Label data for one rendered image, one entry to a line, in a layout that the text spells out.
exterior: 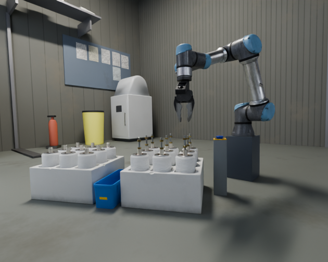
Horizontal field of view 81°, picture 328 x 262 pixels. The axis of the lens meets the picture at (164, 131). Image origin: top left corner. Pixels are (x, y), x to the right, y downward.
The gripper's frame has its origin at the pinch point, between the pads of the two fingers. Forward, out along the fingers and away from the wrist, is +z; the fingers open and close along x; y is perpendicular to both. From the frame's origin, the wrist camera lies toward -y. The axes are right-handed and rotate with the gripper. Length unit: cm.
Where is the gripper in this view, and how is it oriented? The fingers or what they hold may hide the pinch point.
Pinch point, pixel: (184, 119)
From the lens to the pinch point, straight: 93.8
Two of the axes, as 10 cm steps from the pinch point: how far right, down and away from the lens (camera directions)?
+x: -9.7, 0.1, 2.5
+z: 0.2, 10.0, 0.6
